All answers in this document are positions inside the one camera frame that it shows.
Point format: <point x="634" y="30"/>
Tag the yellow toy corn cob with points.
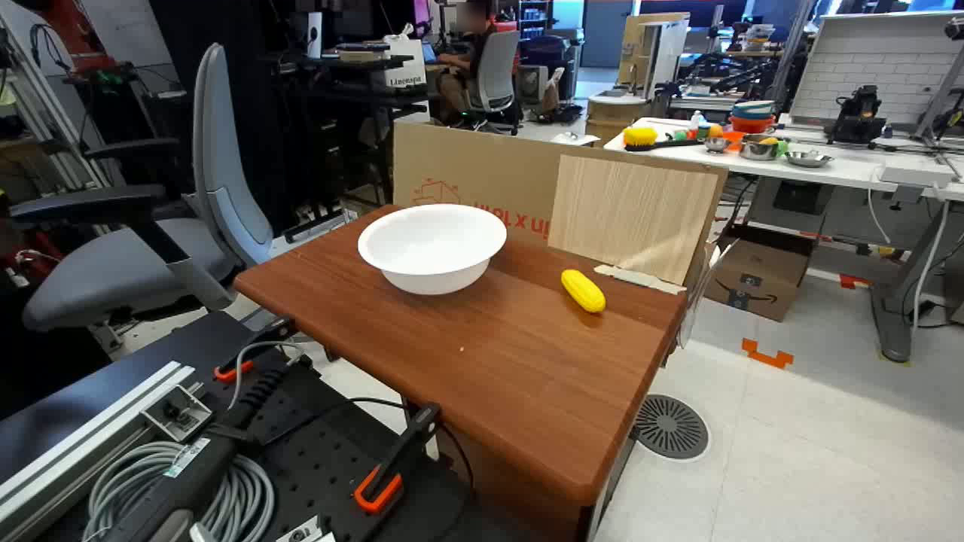
<point x="583" y="291"/>

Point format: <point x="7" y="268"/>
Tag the white plastic bowl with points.
<point x="430" y="258"/>

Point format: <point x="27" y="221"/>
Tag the large brown cardboard box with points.
<point x="461" y="171"/>

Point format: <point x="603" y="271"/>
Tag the light wooden board panel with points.
<point x="634" y="213"/>

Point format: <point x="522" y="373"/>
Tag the grey mesh office chair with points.
<point x="497" y="70"/>

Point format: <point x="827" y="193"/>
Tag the yellow toy lemon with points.
<point x="639" y="136"/>

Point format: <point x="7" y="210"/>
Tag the seated person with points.
<point x="470" y="62"/>

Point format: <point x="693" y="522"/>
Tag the black computer desk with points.
<point x="341" y="95"/>

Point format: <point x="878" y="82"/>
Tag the black orange bar clamp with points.
<point x="378" y="492"/>
<point x="232" y="373"/>

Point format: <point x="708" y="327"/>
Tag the round metal floor drain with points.
<point x="669" y="430"/>

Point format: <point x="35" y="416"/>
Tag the small cardboard shipping box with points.
<point x="755" y="276"/>

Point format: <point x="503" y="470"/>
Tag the beige leaning boards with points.
<point x="651" y="51"/>

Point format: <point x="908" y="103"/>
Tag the orange floor tape marker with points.
<point x="766" y="358"/>

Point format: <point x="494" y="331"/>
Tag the orange stacked containers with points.
<point x="750" y="122"/>

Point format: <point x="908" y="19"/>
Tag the small silver dish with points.
<point x="808" y="158"/>

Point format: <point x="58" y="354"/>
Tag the white workshop desk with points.
<point x="833" y="171"/>

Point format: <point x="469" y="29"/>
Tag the black desktop device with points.
<point x="857" y="117"/>

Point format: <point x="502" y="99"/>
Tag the white pegboard panel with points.
<point x="874" y="66"/>

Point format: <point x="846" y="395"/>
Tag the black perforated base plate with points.
<point x="320" y="456"/>

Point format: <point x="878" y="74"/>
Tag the aluminium profile rail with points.
<point x="92" y="425"/>

